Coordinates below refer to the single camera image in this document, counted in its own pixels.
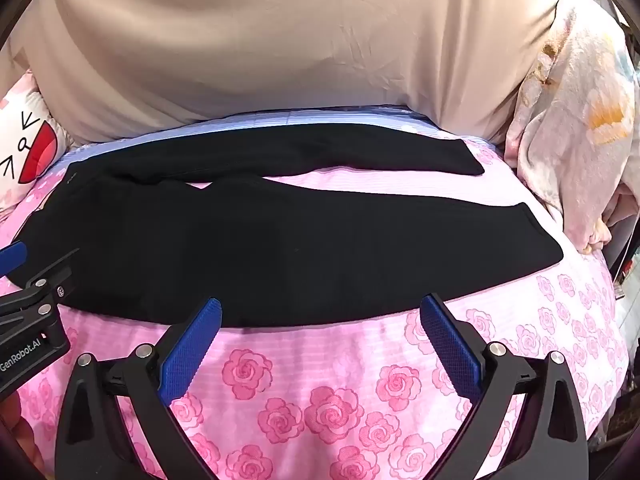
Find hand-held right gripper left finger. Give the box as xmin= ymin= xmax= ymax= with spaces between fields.
xmin=54 ymin=297 xmax=223 ymax=480

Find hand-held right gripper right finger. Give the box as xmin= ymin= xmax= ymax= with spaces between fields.
xmin=420 ymin=294 xmax=590 ymax=480

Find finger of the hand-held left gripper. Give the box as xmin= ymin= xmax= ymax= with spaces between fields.
xmin=19 ymin=247 xmax=81 ymax=307
xmin=0 ymin=241 xmax=29 ymax=279

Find black pants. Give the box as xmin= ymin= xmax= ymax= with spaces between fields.
xmin=10 ymin=122 xmax=564 ymax=329

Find person's left hand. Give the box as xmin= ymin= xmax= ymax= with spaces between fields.
xmin=0 ymin=389 xmax=32 ymax=463

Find cat face pillow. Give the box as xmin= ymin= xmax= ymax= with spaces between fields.
xmin=0 ymin=72 xmax=69 ymax=212

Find pink rose bed sheet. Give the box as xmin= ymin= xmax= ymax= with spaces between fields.
xmin=0 ymin=105 xmax=632 ymax=480

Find pale floral blanket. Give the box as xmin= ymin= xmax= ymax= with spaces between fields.
xmin=502 ymin=0 xmax=640 ymax=257

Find beige padded headboard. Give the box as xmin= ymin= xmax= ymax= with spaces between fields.
xmin=0 ymin=0 xmax=592 ymax=147

